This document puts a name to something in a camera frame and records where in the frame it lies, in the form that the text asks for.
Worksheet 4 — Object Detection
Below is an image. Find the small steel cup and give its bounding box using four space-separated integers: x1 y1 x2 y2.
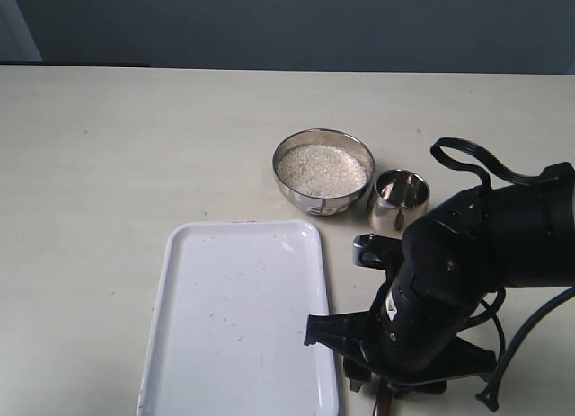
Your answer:
367 169 430 238

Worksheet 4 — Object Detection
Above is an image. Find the black cable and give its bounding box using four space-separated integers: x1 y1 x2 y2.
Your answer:
429 137 575 390

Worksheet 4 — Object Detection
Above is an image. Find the white plastic tray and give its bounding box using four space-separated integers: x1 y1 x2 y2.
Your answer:
137 219 339 415

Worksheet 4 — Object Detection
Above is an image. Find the steel bowl of rice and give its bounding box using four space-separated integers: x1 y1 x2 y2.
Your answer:
272 128 375 217

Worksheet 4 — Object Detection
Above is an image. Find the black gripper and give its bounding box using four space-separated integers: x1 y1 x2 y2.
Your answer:
304 234 500 411

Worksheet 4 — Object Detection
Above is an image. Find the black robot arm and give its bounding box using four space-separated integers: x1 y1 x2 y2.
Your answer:
305 163 574 411

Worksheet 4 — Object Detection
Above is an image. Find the brown wooden spoon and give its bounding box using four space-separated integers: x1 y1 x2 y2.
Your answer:
372 379 393 416

